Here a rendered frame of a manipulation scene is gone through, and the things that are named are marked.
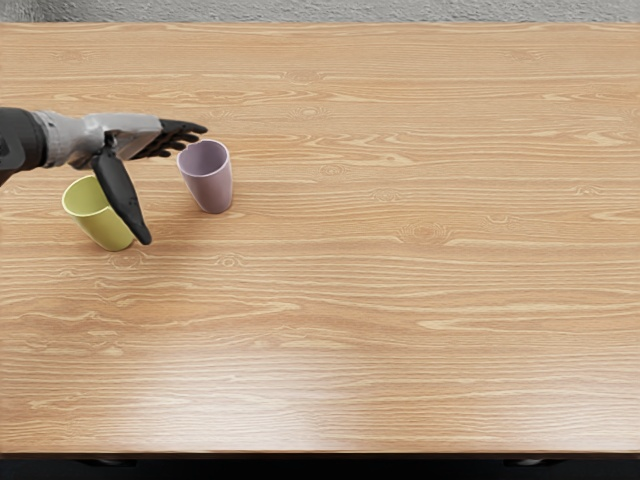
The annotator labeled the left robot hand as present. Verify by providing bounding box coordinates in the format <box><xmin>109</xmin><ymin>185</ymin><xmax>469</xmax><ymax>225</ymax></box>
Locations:
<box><xmin>32</xmin><ymin>110</ymin><xmax>209</xmax><ymax>246</ymax></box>

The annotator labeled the yellow-green cup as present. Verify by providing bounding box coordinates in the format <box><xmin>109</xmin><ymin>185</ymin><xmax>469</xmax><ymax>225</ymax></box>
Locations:
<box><xmin>61</xmin><ymin>174</ymin><xmax>136</xmax><ymax>253</ymax></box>

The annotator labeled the lilac cup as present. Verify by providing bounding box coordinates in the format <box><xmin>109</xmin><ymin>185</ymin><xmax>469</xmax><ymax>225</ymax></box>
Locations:
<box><xmin>176</xmin><ymin>139</ymin><xmax>234</xmax><ymax>215</ymax></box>

